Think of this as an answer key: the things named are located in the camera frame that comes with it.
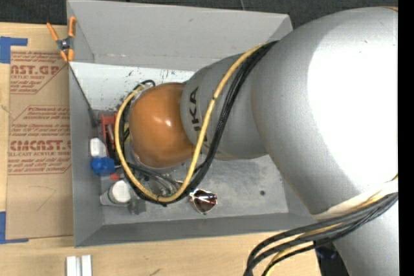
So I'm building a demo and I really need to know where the clear bottle with white cap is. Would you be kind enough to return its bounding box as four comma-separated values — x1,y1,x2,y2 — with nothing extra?
99,180,133,206

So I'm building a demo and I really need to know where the blue plastic object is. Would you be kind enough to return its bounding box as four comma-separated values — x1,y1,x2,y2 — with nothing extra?
91,156,116,176

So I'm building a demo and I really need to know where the white plastic object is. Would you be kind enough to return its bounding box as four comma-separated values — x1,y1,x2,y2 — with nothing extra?
89,137,108,158

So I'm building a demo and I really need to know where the red-orange box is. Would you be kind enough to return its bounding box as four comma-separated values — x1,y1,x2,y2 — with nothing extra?
100,111,119,159

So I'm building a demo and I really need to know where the brown cardboard board red print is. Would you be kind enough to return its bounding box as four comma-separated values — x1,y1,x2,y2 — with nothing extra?
0,21,76,245

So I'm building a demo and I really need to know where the grey metal bin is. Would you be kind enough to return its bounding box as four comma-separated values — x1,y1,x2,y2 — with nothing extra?
66,0,317,248

